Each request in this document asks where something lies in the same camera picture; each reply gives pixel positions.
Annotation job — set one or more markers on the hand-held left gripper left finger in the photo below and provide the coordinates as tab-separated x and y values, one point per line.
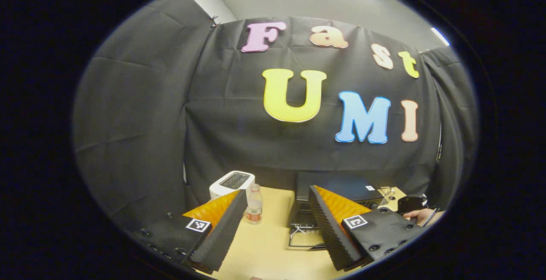
228	224

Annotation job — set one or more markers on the clear plastic bottle red cap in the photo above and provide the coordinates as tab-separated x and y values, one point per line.
254	207

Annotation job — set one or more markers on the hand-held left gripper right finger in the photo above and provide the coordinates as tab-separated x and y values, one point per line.
328	228

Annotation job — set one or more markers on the white toaster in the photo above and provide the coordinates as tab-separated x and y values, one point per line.
222	190

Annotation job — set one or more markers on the black electric oven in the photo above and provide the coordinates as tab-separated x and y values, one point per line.
341	186

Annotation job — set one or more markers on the black backdrop cloth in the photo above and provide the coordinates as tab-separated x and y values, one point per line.
239	122

